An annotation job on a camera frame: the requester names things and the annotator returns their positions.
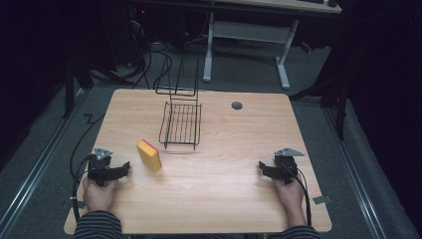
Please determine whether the black metal stand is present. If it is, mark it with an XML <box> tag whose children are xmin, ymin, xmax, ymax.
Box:
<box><xmin>62</xmin><ymin>56</ymin><xmax>96</xmax><ymax>120</ymax></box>
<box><xmin>288</xmin><ymin>71</ymin><xmax>351</xmax><ymax>141</ymax></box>

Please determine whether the black wire rack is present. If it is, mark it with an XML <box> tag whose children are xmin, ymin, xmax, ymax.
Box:
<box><xmin>154</xmin><ymin>55</ymin><xmax>203</xmax><ymax>151</ymax></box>

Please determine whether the person's left hand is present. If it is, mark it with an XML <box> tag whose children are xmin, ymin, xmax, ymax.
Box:
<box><xmin>82</xmin><ymin>176</ymin><xmax>117</xmax><ymax>213</ymax></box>

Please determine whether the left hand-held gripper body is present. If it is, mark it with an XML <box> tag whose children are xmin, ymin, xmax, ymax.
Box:
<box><xmin>87</xmin><ymin>147</ymin><xmax>114</xmax><ymax>188</ymax></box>

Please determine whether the aluminium floor rail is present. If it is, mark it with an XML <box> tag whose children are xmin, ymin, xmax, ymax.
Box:
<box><xmin>322</xmin><ymin>108</ymin><xmax>389</xmax><ymax>239</ymax></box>
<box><xmin>0</xmin><ymin>89</ymin><xmax>88</xmax><ymax>233</ymax></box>

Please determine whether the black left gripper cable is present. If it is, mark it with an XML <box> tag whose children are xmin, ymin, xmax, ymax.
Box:
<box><xmin>69</xmin><ymin>112</ymin><xmax>106</xmax><ymax>224</ymax></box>

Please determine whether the yellow and red sponge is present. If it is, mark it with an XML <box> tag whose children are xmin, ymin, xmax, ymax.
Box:
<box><xmin>135</xmin><ymin>138</ymin><xmax>163</xmax><ymax>173</ymax></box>

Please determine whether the white-legged desk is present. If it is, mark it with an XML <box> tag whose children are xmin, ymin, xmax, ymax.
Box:
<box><xmin>185</xmin><ymin>0</ymin><xmax>343</xmax><ymax>92</ymax></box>

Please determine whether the grey metal bracket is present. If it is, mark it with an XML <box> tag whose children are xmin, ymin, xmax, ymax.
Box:
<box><xmin>313</xmin><ymin>194</ymin><xmax>332</xmax><ymax>206</ymax></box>

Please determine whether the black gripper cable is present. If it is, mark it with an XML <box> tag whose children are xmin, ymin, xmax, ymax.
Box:
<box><xmin>282</xmin><ymin>163</ymin><xmax>314</xmax><ymax>228</ymax></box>
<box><xmin>69</xmin><ymin>112</ymin><xmax>106</xmax><ymax>224</ymax></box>

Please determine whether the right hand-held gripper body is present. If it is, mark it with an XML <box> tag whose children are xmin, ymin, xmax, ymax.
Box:
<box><xmin>273</xmin><ymin>147</ymin><xmax>306</xmax><ymax>186</ymax></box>

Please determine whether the person's right hand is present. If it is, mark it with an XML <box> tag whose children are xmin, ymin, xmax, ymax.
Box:
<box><xmin>272</xmin><ymin>177</ymin><xmax>306</xmax><ymax>213</ymax></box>

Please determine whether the bundle of black floor cables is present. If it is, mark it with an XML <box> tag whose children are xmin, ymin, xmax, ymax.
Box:
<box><xmin>89</xmin><ymin>19</ymin><xmax>175</xmax><ymax>91</ymax></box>

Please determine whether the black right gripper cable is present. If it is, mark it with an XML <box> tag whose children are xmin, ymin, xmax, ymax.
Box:
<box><xmin>282</xmin><ymin>163</ymin><xmax>314</xmax><ymax>228</ymax></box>

